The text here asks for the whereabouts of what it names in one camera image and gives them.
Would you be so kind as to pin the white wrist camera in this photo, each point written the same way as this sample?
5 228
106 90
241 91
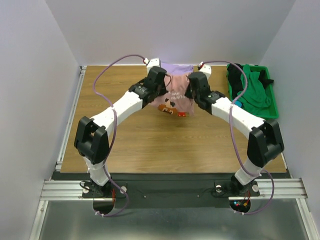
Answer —
150 63
205 69

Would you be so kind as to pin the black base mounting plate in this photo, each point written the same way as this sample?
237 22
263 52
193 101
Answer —
170 190

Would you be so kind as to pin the left aluminium rail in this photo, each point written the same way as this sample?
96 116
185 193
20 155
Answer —
65 190

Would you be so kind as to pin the green plastic bin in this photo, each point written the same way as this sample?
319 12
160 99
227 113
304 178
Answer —
269 113

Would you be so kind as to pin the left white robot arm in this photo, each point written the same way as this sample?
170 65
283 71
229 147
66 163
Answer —
92 134

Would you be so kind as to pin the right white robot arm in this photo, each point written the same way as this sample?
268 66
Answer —
264 137

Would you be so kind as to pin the pink printed t shirt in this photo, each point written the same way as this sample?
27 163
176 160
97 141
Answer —
174 101

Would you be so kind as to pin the purple t shirt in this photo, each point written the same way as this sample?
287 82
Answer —
176 69

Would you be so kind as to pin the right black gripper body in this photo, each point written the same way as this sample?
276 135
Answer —
189 90

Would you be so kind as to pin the black t shirt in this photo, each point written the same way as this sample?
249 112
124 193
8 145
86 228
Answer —
236 79

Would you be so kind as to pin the green t shirt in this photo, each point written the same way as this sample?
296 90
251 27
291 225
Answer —
254 100

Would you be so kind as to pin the blue garment in bin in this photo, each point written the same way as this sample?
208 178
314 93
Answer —
239 104

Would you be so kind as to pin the right aluminium rail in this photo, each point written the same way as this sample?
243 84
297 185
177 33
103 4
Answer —
284 188

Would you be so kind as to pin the aluminium rail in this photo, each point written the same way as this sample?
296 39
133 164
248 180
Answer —
65 190
284 188

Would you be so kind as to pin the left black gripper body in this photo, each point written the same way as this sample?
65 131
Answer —
161 90

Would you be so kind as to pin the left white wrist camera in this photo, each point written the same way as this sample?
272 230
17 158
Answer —
150 63

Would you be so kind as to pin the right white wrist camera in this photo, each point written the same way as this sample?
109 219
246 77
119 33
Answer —
205 69

